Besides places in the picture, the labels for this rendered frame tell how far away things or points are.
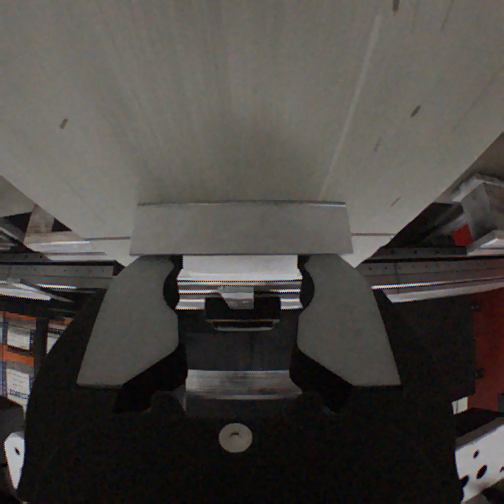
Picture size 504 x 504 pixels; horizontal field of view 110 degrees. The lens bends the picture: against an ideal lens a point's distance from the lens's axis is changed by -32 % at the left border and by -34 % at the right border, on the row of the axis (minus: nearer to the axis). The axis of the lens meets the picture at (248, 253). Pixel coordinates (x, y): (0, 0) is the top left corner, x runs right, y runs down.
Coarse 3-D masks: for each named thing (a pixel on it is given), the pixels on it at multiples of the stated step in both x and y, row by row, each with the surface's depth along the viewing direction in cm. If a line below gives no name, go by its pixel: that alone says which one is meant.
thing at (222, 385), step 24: (192, 384) 21; (216, 384) 21; (240, 384) 21; (264, 384) 20; (288, 384) 20; (192, 408) 19; (216, 408) 19; (240, 408) 19; (264, 408) 19; (288, 408) 19
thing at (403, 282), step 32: (0, 256) 49; (32, 256) 49; (384, 256) 47; (416, 256) 47; (448, 256) 47; (480, 256) 48; (0, 288) 47; (64, 288) 47; (96, 288) 46; (192, 288) 46; (256, 288) 46; (288, 288) 46; (384, 288) 46; (416, 288) 45; (448, 288) 45; (480, 288) 49
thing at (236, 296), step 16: (224, 288) 26; (240, 288) 26; (208, 304) 40; (224, 304) 40; (240, 304) 35; (256, 304) 40; (272, 304) 40; (208, 320) 39; (224, 320) 39; (240, 320) 39; (256, 320) 39; (272, 320) 39
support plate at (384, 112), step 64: (0, 0) 2; (64, 0) 2; (128, 0) 3; (192, 0) 3; (256, 0) 3; (320, 0) 3; (384, 0) 3; (448, 0) 2; (0, 64) 3; (64, 64) 4; (128, 64) 4; (192, 64) 4; (256, 64) 4; (320, 64) 4; (384, 64) 4; (448, 64) 4; (0, 128) 5; (64, 128) 6; (128, 128) 6; (192, 128) 6; (256, 128) 6; (320, 128) 6; (384, 128) 6; (448, 128) 5; (64, 192) 9; (128, 192) 9; (192, 192) 9; (256, 192) 9; (320, 192) 9; (384, 192) 9; (128, 256) 16
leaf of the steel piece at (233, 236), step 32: (160, 224) 10; (192, 224) 10; (224, 224) 10; (256, 224) 10; (288, 224) 10; (320, 224) 10; (192, 256) 16; (224, 256) 16; (256, 256) 16; (288, 256) 16
